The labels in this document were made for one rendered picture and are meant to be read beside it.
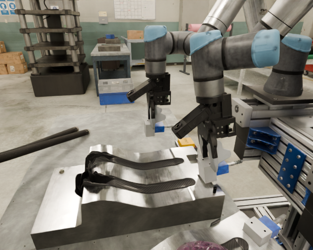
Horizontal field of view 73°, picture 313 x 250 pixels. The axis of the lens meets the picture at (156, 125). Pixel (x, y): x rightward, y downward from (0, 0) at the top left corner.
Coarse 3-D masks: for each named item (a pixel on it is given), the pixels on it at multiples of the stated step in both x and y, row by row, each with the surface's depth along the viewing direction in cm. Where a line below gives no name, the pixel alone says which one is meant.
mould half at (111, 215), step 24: (72, 168) 74; (96, 168) 62; (120, 168) 65; (168, 168) 69; (192, 168) 69; (48, 192) 63; (72, 192) 63; (96, 192) 53; (120, 192) 55; (168, 192) 60; (192, 192) 59; (216, 192) 59; (48, 216) 55; (72, 216) 55; (96, 216) 53; (120, 216) 54; (144, 216) 56; (168, 216) 58; (192, 216) 60; (216, 216) 62; (48, 240) 53; (72, 240) 54
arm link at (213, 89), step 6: (222, 78) 52; (198, 84) 52; (204, 84) 51; (210, 84) 51; (216, 84) 51; (222, 84) 52; (198, 90) 53; (204, 90) 52; (210, 90) 51; (216, 90) 52; (222, 90) 53; (198, 96) 54; (204, 96) 52; (210, 96) 52; (216, 96) 53
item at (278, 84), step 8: (272, 72) 91; (280, 72) 87; (288, 72) 85; (296, 72) 85; (272, 80) 90; (280, 80) 88; (288, 80) 86; (296, 80) 86; (264, 88) 94; (272, 88) 90; (280, 88) 89; (288, 88) 87; (296, 88) 86; (288, 96) 88
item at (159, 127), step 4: (144, 120) 86; (148, 120) 86; (144, 124) 86; (148, 124) 83; (156, 124) 86; (160, 124) 86; (144, 128) 87; (148, 128) 83; (152, 128) 83; (156, 128) 84; (160, 128) 84; (148, 132) 84; (152, 132) 84; (156, 132) 85; (148, 136) 84
